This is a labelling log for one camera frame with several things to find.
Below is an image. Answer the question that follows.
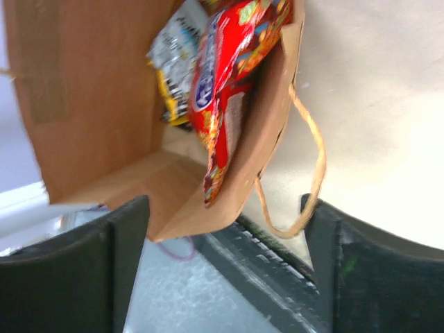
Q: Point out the red candy snack bag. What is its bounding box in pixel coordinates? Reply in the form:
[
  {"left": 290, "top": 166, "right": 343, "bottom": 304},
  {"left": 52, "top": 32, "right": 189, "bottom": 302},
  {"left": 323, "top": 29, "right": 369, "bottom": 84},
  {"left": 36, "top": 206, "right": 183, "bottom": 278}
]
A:
[{"left": 187, "top": 1, "right": 294, "bottom": 206}]

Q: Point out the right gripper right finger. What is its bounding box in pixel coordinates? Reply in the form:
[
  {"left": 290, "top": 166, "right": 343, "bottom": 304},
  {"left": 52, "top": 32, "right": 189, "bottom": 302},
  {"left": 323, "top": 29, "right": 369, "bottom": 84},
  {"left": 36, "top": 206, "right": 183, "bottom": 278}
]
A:
[{"left": 305, "top": 200, "right": 443, "bottom": 332}]

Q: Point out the red brown paper bag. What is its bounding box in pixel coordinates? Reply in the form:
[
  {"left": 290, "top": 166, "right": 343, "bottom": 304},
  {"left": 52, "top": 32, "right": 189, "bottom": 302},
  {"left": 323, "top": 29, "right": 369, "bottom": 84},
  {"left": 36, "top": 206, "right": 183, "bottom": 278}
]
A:
[{"left": 2, "top": 1, "right": 326, "bottom": 241}]

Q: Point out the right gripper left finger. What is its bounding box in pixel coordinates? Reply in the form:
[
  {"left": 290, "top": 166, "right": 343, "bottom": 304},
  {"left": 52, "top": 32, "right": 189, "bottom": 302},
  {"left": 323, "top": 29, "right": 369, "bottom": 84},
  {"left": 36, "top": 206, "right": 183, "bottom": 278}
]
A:
[{"left": 1, "top": 195, "right": 150, "bottom": 332}]

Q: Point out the white silver snack packet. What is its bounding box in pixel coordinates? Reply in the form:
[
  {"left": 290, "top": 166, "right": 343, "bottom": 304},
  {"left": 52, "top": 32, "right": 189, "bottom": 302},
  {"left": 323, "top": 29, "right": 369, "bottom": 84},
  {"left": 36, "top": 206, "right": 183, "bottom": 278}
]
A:
[{"left": 147, "top": 0, "right": 208, "bottom": 101}]

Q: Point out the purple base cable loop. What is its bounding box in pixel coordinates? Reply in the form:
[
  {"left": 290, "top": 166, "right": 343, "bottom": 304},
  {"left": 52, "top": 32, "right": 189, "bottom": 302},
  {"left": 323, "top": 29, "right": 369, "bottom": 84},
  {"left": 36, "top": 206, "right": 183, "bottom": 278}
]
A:
[{"left": 155, "top": 235, "right": 198, "bottom": 262}]

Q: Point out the yellow M&M's packet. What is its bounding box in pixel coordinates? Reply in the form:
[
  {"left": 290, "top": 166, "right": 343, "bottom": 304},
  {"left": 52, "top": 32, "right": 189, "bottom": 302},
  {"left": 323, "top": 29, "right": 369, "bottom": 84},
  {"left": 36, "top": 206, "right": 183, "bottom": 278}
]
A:
[{"left": 148, "top": 56, "right": 196, "bottom": 132}]

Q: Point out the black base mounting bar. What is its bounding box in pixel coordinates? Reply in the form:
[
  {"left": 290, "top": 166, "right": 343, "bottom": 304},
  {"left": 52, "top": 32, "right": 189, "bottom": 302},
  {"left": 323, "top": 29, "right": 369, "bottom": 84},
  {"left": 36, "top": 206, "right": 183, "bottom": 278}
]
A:
[{"left": 193, "top": 215, "right": 331, "bottom": 332}]

